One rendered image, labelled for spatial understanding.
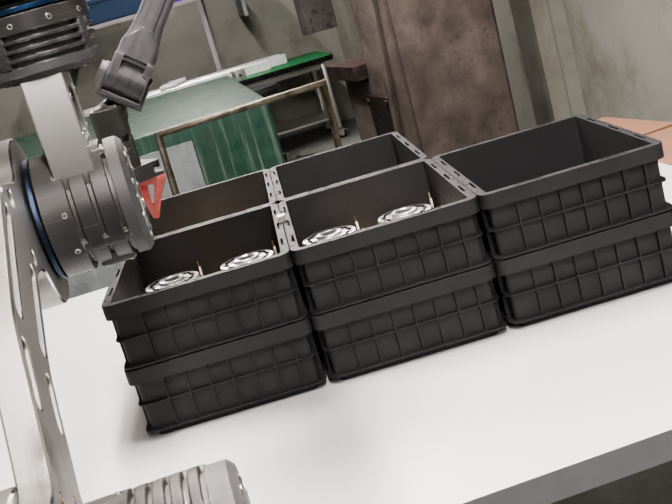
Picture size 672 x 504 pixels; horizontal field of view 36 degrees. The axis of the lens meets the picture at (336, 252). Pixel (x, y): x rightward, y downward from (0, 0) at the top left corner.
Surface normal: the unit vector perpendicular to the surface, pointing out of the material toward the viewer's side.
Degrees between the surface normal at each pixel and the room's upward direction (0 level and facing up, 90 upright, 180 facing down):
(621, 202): 90
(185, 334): 90
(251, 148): 90
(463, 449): 0
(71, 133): 90
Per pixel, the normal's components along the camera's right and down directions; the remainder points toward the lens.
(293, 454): -0.26, -0.93
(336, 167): 0.11, 0.24
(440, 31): 0.32, 0.22
